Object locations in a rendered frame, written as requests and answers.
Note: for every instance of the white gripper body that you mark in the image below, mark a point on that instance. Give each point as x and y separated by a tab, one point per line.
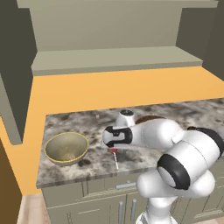
107	137

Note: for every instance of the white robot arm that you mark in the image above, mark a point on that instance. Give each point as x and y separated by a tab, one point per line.
186	157

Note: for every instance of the pink sugar cube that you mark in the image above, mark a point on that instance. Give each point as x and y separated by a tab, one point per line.
97	116

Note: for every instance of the kebab skewer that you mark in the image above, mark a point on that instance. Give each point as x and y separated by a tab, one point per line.
116	159

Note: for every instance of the beige bowl with yellow rim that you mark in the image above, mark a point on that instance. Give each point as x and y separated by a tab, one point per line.
66	148

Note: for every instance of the plain olive drawer front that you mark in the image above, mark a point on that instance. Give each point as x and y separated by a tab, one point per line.
62	194

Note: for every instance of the narrow olive cupboard door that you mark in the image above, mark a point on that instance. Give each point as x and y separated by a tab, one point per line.
115	210
140	207

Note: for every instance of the wide olive cupboard door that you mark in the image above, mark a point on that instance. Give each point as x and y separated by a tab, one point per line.
81	213

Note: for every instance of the olive base cupboard run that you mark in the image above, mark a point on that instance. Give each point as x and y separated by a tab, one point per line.
207	204

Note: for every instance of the olive shelf board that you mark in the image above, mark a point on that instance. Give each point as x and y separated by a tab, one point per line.
116	3

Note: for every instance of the olive wall shelf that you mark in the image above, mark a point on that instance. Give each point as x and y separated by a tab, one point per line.
116	59

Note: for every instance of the olive wall cupboard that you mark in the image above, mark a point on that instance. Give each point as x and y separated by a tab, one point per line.
204	35
14	73

